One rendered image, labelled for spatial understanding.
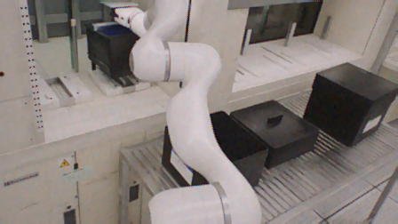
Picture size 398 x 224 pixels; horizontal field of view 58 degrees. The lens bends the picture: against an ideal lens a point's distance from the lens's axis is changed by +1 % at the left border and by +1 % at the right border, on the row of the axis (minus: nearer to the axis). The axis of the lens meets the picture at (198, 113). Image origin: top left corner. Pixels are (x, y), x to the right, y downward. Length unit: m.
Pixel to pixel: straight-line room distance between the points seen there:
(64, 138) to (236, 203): 0.80
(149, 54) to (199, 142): 0.25
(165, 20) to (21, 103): 0.56
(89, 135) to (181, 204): 0.76
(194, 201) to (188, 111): 0.20
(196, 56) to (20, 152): 0.72
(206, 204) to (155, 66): 0.35
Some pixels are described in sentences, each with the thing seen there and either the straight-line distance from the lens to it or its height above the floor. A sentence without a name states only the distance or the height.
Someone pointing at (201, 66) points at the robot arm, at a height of 1.32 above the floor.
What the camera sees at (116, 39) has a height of 1.13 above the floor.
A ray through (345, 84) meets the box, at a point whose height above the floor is 1.01.
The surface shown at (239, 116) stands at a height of 0.86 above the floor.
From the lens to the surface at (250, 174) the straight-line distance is 1.30.
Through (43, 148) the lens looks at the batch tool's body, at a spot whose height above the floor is 0.85.
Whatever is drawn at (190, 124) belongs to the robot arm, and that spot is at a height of 1.25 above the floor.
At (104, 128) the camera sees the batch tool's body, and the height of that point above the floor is 0.87.
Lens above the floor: 1.68
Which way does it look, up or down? 33 degrees down
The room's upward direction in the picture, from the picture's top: 9 degrees clockwise
